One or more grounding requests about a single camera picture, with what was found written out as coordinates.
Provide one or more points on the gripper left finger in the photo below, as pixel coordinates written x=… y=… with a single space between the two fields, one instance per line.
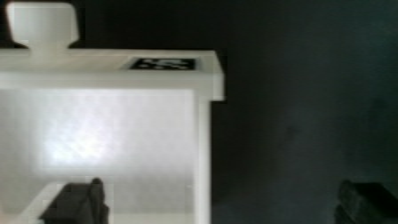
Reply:
x=79 y=207

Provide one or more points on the white front drawer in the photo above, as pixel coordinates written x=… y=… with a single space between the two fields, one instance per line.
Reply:
x=106 y=118

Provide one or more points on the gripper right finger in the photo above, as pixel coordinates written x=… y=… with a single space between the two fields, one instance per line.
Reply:
x=367 y=204

